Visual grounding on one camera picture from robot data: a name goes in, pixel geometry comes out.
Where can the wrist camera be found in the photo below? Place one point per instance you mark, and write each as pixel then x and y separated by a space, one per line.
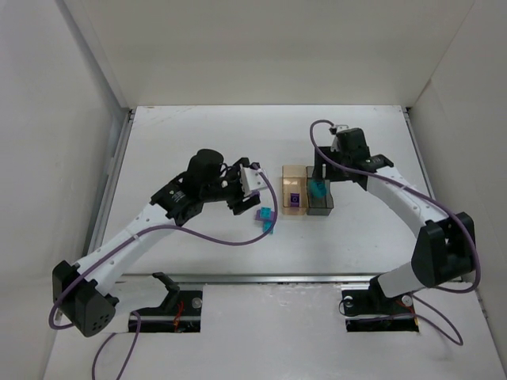
pixel 252 180
pixel 337 131

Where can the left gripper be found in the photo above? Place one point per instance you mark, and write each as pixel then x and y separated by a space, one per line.
pixel 239 202

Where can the orange transparent container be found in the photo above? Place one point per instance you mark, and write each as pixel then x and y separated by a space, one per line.
pixel 294 179

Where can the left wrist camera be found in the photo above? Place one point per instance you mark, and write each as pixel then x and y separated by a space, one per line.
pixel 252 180

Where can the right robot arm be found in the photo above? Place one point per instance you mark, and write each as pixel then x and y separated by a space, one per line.
pixel 445 242

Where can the metal rail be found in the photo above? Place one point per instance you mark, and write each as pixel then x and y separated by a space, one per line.
pixel 268 279

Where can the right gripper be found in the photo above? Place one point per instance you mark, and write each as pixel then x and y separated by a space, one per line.
pixel 323 157

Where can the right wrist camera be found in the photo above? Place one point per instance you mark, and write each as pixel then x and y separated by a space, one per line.
pixel 337 131

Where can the teal square lego brick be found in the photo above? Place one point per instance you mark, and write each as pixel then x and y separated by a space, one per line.
pixel 317 188

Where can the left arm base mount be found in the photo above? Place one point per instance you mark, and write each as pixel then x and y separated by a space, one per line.
pixel 178 312

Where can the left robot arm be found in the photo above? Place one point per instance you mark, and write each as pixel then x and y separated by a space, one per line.
pixel 85 293

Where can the grey transparent container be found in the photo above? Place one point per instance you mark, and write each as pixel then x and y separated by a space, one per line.
pixel 319 207

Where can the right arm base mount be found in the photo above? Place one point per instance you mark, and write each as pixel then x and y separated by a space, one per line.
pixel 365 313

